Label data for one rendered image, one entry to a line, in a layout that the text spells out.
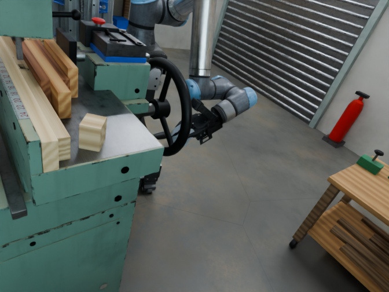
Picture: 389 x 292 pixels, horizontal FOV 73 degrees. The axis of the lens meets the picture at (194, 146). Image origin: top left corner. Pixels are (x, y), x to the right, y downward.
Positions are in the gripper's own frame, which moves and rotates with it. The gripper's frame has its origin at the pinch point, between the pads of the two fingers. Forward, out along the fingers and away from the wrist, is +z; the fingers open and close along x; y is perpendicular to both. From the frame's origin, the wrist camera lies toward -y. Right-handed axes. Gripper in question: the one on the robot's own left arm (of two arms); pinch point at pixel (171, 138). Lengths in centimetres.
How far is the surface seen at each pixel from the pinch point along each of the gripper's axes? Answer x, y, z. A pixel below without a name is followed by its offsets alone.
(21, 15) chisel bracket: -4, -48, 19
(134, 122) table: -18.1, -29.5, 11.8
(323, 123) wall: 57, 177, -204
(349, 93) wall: 51, 140, -223
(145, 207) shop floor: 26, 70, 19
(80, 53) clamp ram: 2.1, -36.3, 13.2
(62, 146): -26, -39, 23
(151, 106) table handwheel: 0.0, -15.6, 2.6
